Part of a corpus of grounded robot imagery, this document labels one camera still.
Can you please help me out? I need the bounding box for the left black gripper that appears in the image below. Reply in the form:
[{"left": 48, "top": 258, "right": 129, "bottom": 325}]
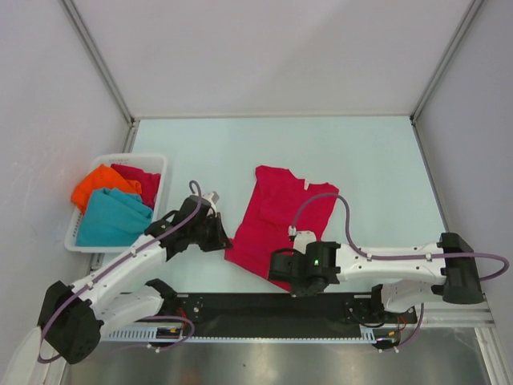
[{"left": 188, "top": 212, "right": 232, "bottom": 251}]

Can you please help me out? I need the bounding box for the aluminium corner post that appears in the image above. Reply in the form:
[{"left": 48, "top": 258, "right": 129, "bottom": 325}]
[
  {"left": 58, "top": 0, "right": 135, "bottom": 127},
  {"left": 410, "top": 0, "right": 484, "bottom": 121}
]

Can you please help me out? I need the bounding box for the left aluminium corner post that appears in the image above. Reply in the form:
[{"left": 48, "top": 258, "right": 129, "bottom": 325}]
[{"left": 58, "top": 0, "right": 135, "bottom": 127}]

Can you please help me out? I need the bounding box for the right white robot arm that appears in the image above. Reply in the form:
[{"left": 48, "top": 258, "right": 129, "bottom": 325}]
[{"left": 268, "top": 231, "right": 484, "bottom": 322}]

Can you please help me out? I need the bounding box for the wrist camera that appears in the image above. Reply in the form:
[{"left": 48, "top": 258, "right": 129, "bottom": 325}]
[
  {"left": 202, "top": 191, "right": 220, "bottom": 211},
  {"left": 289, "top": 226, "right": 317, "bottom": 254}
]

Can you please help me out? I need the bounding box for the left white cable duct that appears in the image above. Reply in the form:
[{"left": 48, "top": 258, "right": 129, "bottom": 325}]
[{"left": 103, "top": 326, "right": 186, "bottom": 343}]

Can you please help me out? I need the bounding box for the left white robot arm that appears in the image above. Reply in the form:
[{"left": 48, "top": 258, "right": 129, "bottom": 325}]
[{"left": 38, "top": 192, "right": 231, "bottom": 364}]

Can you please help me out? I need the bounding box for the right white cable duct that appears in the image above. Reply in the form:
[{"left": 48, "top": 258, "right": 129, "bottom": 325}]
[{"left": 360, "top": 325, "right": 402, "bottom": 346}]

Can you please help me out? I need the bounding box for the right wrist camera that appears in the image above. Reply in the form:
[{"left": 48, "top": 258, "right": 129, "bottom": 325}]
[{"left": 289, "top": 226, "right": 317, "bottom": 254}]

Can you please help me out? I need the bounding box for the white plastic basket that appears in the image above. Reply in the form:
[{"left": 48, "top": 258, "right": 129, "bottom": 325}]
[{"left": 64, "top": 153, "right": 168, "bottom": 253}]

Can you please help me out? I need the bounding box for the white cable duct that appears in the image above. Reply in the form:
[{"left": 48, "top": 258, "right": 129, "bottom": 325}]
[
  {"left": 360, "top": 325, "right": 402, "bottom": 346},
  {"left": 103, "top": 326, "right": 186, "bottom": 343}
]

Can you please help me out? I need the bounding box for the teal t shirt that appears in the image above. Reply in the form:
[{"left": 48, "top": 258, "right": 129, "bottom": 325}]
[{"left": 75, "top": 188, "right": 153, "bottom": 247}]

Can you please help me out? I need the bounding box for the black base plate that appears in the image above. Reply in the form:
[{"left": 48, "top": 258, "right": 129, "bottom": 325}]
[{"left": 159, "top": 293, "right": 418, "bottom": 338}]

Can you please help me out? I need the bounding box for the red t shirt in basket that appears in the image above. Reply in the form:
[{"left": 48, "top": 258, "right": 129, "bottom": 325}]
[{"left": 111, "top": 164, "right": 161, "bottom": 209}]

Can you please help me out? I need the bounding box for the right aluminium corner post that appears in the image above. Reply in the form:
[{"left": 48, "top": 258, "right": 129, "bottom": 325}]
[{"left": 410, "top": 0, "right": 484, "bottom": 121}]

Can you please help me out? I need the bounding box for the aluminium frame rail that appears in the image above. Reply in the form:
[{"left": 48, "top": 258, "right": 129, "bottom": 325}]
[{"left": 99, "top": 292, "right": 493, "bottom": 326}]

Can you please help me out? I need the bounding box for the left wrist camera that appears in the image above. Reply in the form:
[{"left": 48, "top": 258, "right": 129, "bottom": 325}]
[{"left": 202, "top": 191, "right": 220, "bottom": 211}]

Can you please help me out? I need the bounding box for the magenta t shirt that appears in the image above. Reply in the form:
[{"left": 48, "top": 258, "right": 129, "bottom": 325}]
[{"left": 224, "top": 165, "right": 339, "bottom": 280}]

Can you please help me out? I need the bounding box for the orange t shirt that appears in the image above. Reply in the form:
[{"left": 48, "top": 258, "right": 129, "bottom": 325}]
[{"left": 71, "top": 164, "right": 142, "bottom": 213}]

